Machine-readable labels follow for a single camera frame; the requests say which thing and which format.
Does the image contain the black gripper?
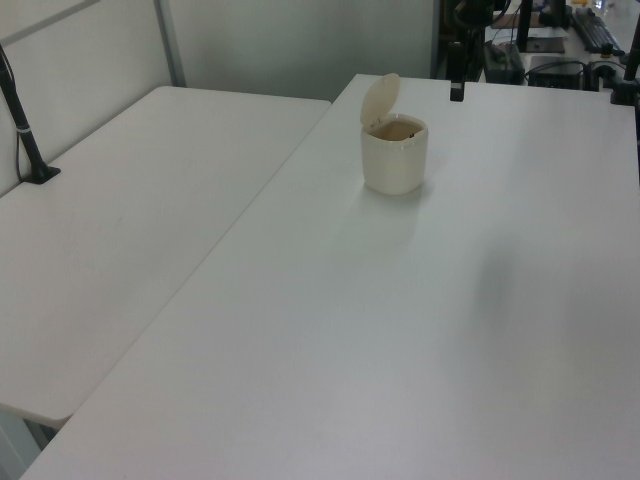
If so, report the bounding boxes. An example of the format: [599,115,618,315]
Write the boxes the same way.
[448,0,496,103]

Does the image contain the cream plastic flip-lid trash bin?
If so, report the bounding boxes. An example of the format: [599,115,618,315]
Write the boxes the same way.
[359,72,430,196]

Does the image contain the dark green device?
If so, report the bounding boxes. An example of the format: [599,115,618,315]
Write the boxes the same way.
[483,42,525,84]

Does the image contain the black vertical stand pole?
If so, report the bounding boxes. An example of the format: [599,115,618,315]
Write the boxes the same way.
[517,0,534,51]

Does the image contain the black flat mat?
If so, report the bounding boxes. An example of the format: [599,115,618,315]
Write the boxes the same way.
[524,37,566,54]

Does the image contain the black box device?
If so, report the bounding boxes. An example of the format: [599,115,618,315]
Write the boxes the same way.
[527,55,586,90]

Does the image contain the black keyboard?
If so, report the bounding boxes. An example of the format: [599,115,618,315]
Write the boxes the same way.
[569,7,627,54]

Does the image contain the black clamp stand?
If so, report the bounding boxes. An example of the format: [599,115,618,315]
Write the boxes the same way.
[608,27,640,106]

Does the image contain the white side table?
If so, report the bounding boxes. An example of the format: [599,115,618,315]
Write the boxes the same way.
[0,85,334,429]

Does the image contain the grey metal partition corner post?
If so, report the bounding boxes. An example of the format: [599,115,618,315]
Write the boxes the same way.
[153,0,187,89]

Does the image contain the black camera stand pole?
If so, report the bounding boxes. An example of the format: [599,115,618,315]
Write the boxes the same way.
[0,43,62,186]

